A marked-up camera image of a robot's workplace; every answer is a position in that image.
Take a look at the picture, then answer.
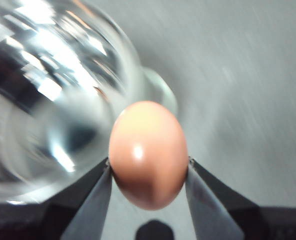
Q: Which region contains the brown egg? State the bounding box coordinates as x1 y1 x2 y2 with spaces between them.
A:
108 100 189 211

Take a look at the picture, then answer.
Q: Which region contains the pale green electric pot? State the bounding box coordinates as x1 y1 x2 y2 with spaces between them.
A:
0 0 178 204

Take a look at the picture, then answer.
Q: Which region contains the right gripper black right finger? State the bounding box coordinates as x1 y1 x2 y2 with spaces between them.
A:
185 156 296 240

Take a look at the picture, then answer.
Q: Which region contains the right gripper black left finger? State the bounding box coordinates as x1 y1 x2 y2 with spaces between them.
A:
0 158 113 240

